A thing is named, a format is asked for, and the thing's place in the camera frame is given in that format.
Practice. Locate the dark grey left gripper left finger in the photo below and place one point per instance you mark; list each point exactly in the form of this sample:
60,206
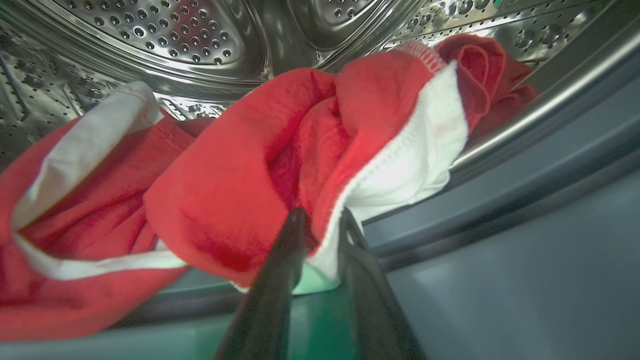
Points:
270,310

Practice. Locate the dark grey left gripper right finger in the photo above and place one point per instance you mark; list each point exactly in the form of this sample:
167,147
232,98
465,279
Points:
370,315

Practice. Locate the red and white garment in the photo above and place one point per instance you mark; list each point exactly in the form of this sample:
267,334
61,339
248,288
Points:
230,190

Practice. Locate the steel perforated washer drum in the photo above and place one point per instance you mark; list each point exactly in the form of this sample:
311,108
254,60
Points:
190,40

